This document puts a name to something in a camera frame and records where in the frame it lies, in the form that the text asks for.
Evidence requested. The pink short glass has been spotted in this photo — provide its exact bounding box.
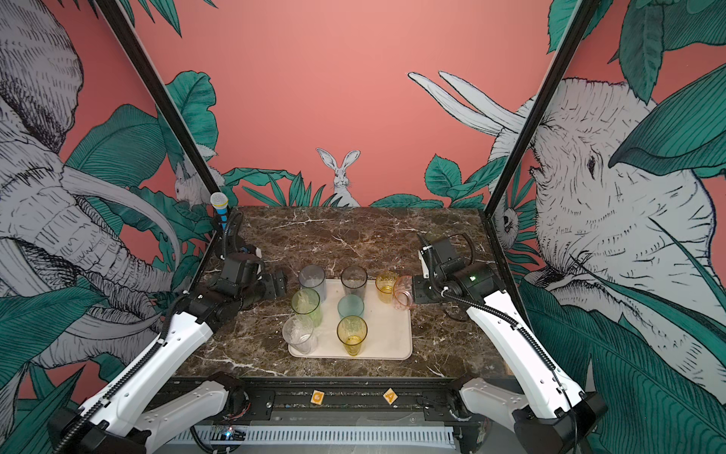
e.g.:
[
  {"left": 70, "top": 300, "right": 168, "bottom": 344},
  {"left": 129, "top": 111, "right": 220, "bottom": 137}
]
[{"left": 392, "top": 275, "right": 414, "bottom": 310}]

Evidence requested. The black frame post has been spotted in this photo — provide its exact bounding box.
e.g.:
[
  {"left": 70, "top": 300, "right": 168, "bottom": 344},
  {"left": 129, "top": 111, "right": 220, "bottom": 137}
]
[
  {"left": 484, "top": 0, "right": 602, "bottom": 217},
  {"left": 96, "top": 0, "right": 220, "bottom": 193}
]

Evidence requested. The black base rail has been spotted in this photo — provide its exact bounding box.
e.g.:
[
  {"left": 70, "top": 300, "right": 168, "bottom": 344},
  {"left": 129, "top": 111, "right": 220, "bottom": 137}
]
[{"left": 236, "top": 374, "right": 475, "bottom": 424}]

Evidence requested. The orange square tag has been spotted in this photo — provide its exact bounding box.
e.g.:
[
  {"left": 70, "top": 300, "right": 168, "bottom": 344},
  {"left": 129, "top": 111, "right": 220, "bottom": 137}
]
[{"left": 310, "top": 390, "right": 325, "bottom": 406}]

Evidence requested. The amber short glass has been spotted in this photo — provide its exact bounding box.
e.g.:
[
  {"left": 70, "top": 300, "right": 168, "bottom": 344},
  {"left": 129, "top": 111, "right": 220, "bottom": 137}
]
[{"left": 375, "top": 271, "right": 399, "bottom": 304}]

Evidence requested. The dark smoky tall glass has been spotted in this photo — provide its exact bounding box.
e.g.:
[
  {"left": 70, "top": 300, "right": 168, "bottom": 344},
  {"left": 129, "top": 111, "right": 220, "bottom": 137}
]
[{"left": 340, "top": 265, "right": 368, "bottom": 300}]

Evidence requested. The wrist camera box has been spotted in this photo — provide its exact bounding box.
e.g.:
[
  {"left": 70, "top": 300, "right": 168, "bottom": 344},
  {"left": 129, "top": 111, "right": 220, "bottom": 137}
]
[
  {"left": 417, "top": 233, "right": 476, "bottom": 283},
  {"left": 216, "top": 253, "right": 264, "bottom": 296}
]

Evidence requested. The right black frame post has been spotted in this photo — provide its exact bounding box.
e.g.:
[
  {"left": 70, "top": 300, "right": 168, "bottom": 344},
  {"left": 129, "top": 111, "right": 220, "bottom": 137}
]
[{"left": 484, "top": 0, "right": 602, "bottom": 217}]

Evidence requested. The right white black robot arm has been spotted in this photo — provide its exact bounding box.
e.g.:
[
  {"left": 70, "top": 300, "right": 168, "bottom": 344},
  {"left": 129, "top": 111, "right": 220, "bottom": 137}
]
[{"left": 413, "top": 263, "right": 607, "bottom": 453}]

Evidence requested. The beige rectangular tray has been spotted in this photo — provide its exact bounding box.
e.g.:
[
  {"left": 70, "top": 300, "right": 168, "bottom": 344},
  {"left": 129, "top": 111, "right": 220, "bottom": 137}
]
[{"left": 287, "top": 279, "right": 413, "bottom": 361}]

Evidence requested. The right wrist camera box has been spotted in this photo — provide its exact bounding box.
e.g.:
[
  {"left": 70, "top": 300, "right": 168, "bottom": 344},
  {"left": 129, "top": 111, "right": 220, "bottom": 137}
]
[{"left": 417, "top": 233, "right": 476, "bottom": 283}]

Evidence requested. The toy microphone on black stand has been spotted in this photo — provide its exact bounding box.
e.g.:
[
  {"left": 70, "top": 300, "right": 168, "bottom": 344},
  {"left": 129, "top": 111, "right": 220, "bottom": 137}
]
[{"left": 210, "top": 191, "right": 229, "bottom": 230}]

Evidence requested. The left black frame post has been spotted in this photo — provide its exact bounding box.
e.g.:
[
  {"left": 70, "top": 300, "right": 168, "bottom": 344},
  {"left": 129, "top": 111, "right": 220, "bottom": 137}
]
[{"left": 96, "top": 0, "right": 220, "bottom": 193}]

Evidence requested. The grey-blue translucent glass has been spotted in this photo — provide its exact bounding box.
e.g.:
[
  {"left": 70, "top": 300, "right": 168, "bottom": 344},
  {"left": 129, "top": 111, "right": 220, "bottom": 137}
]
[{"left": 298, "top": 265, "right": 326, "bottom": 302}]

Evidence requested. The yellow tall glass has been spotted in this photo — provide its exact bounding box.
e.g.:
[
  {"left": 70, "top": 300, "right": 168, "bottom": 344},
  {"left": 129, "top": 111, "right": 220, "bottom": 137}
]
[{"left": 337, "top": 316, "right": 368, "bottom": 357}]

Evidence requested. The light green translucent glass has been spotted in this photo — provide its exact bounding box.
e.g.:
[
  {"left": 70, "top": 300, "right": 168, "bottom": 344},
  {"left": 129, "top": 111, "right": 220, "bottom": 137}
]
[{"left": 290, "top": 288, "right": 323, "bottom": 327}]

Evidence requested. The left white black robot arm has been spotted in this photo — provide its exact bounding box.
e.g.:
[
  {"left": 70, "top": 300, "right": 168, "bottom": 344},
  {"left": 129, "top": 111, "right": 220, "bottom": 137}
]
[{"left": 47, "top": 271, "right": 287, "bottom": 453}]

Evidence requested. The white ventilated strip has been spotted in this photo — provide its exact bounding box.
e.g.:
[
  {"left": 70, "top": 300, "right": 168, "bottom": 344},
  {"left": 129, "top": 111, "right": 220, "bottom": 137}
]
[{"left": 196, "top": 426, "right": 457, "bottom": 449}]

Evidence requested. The clear tall glass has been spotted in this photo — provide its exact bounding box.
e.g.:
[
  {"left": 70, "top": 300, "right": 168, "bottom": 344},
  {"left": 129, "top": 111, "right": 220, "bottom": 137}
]
[{"left": 283, "top": 315, "right": 317, "bottom": 355}]

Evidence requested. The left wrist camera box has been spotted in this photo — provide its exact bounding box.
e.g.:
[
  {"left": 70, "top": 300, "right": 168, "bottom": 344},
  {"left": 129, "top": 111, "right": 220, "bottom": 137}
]
[{"left": 216, "top": 253, "right": 264, "bottom": 296}]

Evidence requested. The orange diamond tag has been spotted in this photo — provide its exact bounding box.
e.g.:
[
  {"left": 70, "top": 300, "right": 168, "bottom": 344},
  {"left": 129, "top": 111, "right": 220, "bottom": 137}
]
[{"left": 383, "top": 388, "right": 398, "bottom": 405}]

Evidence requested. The teal frosted glass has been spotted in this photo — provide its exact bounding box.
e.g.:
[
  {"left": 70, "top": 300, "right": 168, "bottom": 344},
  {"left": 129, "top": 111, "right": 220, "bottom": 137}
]
[{"left": 338, "top": 294, "right": 365, "bottom": 319}]

